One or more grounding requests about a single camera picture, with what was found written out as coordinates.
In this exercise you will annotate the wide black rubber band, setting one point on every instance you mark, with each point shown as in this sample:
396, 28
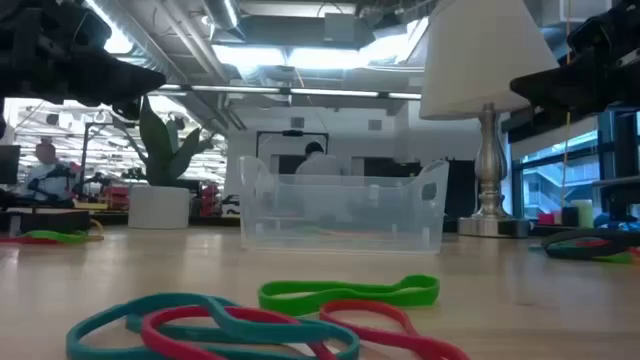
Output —
575, 255
55, 221

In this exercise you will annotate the yellow rubber band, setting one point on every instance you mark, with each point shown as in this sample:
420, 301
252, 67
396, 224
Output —
101, 231

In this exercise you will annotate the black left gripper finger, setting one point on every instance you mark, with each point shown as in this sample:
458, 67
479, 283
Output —
135, 75
135, 92

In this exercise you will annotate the black background rig frame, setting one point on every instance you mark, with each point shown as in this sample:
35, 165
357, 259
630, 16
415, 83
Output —
83, 160

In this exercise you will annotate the black extrusion table frame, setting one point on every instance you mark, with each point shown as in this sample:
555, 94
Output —
210, 221

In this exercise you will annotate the pink container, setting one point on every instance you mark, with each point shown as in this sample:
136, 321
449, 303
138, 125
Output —
546, 219

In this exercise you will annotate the black container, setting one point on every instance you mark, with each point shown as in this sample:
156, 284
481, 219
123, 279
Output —
569, 217

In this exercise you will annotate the white shade silver table lamp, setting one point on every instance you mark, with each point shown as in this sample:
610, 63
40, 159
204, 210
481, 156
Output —
475, 60

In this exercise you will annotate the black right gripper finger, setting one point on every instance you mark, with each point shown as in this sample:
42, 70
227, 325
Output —
545, 81
550, 100

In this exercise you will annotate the green rubber band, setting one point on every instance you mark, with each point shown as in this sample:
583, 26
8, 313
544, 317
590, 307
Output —
380, 296
617, 258
55, 236

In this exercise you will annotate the grey ceiling box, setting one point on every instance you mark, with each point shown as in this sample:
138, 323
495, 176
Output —
340, 27

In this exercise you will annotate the teal rubber band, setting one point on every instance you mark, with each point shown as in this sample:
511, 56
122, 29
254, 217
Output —
165, 298

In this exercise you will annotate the clear plastic bin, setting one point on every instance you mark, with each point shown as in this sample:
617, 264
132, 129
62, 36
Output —
345, 220

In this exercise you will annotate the snake plant in white pot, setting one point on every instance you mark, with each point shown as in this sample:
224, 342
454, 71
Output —
159, 207

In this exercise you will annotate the dark background monitor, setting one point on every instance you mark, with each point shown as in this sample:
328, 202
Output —
9, 165

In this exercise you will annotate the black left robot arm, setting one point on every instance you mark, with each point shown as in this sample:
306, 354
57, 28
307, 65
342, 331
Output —
12, 30

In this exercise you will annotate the pale green container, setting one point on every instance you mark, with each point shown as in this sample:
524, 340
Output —
585, 215

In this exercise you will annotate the linear ceiling light bar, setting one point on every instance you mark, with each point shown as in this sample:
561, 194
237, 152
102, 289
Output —
325, 92

